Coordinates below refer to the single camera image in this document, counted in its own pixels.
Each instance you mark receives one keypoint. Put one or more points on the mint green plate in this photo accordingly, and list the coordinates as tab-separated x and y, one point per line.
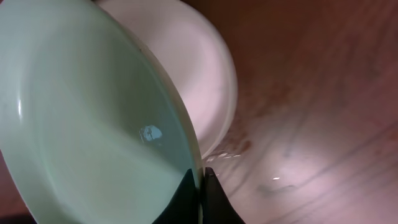
92	128

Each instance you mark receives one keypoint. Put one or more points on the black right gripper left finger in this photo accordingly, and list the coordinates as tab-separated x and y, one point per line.
183	208

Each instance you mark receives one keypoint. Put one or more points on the white plate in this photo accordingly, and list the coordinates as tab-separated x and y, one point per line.
194	55

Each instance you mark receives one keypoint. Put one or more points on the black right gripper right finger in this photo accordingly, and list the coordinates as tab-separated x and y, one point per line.
215	204

